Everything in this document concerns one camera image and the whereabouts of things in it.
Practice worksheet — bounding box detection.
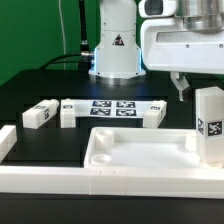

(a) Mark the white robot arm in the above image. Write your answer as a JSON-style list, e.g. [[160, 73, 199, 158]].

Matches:
[[89, 0, 224, 100]]

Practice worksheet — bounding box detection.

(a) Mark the white U-shaped obstacle fence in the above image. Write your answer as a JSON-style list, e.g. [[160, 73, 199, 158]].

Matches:
[[0, 126, 224, 199]]

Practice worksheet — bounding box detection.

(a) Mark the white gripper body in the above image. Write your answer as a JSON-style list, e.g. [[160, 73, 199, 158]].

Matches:
[[140, 18, 224, 74]]

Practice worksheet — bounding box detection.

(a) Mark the white marker base plate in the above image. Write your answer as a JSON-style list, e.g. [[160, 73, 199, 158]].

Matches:
[[74, 99, 152, 118]]

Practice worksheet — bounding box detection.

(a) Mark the black cable with connector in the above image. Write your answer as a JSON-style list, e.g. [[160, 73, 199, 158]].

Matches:
[[39, 0, 95, 70]]

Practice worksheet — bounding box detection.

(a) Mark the white desk tabletop tray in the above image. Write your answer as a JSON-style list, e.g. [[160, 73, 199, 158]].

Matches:
[[84, 127, 224, 169]]

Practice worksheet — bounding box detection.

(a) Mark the white thin cable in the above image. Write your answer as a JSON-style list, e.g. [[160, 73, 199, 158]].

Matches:
[[58, 0, 67, 70]]

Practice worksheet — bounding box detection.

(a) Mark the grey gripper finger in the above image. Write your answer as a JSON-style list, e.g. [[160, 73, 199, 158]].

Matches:
[[170, 72, 191, 102]]

